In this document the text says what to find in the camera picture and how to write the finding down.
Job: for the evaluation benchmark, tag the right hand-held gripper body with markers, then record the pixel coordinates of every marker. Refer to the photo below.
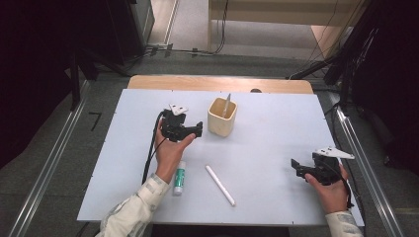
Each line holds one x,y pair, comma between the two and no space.
324,171

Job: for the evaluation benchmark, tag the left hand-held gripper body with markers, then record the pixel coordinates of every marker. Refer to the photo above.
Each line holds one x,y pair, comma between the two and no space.
173,126

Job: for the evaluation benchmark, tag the beige square pen holder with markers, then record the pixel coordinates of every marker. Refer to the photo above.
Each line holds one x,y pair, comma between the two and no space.
222,126

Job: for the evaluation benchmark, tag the clear ballpoint pen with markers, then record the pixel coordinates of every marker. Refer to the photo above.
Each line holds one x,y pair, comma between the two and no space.
226,105

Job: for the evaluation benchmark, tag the green and white glue stick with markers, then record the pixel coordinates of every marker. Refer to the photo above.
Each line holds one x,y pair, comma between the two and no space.
180,181

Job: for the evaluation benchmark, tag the white pen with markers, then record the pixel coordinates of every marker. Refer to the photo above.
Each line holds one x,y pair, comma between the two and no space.
220,185

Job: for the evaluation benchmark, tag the person's right hand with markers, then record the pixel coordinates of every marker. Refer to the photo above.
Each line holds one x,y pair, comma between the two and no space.
332,197

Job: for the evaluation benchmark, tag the person's left hand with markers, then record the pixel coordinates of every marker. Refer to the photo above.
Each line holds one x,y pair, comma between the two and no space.
168,156

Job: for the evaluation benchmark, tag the wooden table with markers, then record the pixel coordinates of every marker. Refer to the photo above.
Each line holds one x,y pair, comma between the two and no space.
214,83

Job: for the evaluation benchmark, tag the white board sheet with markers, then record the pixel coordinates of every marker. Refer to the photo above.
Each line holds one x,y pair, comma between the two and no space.
263,131

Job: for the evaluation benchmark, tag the black metal stand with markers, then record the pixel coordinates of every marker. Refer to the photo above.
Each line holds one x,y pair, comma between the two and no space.
75,85
344,65

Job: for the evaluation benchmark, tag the dark cabinet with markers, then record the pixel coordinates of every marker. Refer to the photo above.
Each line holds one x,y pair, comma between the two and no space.
131,26

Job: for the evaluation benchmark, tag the light wooden furniture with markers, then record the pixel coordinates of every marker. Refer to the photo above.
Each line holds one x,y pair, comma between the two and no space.
270,15

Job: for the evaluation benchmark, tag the aluminium floor rail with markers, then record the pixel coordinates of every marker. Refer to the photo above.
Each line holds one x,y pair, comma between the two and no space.
369,171
49,164

